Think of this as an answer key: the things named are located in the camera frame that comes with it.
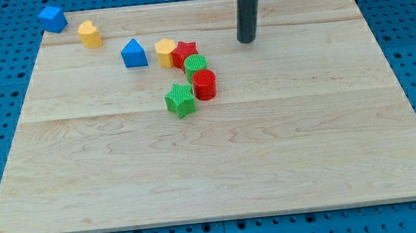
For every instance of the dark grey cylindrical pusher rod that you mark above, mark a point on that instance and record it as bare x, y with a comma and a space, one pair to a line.
247, 14

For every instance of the yellow heart block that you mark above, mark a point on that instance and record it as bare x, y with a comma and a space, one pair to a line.
89, 35

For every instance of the red star block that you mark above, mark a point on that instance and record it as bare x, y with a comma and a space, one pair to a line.
181, 52

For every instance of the green cylinder block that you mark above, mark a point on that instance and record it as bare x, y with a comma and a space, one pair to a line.
192, 64

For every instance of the yellow hexagon block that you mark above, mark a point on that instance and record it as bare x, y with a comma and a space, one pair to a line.
164, 49

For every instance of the red cylinder block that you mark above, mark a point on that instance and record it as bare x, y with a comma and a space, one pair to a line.
204, 84

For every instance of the green star block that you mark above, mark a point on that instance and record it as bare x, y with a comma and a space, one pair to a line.
180, 100

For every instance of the blue triangle block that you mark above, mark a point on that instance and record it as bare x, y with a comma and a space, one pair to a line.
133, 54

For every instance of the light wooden board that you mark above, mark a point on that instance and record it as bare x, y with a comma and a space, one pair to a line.
308, 117

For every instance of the blue cube block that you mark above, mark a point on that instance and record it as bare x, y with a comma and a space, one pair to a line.
52, 19

